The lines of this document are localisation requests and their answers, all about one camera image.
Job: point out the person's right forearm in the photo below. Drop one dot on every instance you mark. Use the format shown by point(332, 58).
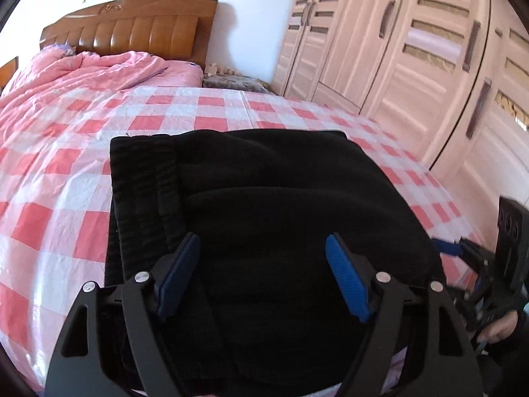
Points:
point(521, 326)

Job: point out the pink wooden wardrobe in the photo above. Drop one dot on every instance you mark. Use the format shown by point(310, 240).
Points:
point(413, 70)

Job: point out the small beige ornament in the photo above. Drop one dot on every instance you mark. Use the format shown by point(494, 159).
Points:
point(213, 67)

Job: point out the pink checkered bed sheet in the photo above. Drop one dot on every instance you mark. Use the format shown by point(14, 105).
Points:
point(62, 182)

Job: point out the pink quilt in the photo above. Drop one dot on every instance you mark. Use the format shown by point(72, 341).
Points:
point(95, 72)

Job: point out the wooden padded headboard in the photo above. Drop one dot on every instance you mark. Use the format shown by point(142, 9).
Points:
point(136, 29)

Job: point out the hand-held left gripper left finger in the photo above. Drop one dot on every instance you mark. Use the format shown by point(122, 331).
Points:
point(179, 277)

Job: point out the purple pillow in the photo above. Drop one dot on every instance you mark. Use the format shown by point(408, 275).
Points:
point(62, 49)

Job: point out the black pants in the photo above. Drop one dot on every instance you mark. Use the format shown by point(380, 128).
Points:
point(268, 198)

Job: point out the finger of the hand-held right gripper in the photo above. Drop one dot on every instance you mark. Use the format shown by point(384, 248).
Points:
point(471, 310)
point(449, 248)

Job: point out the person's right hand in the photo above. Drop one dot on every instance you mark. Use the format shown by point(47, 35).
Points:
point(501, 330)

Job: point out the dark floral pillow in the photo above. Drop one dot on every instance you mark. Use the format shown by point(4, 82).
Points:
point(235, 82)

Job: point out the wooden bedside cabinet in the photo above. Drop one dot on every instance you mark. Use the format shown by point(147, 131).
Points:
point(8, 73)

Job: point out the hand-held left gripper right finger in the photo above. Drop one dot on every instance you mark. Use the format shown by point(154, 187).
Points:
point(347, 277)

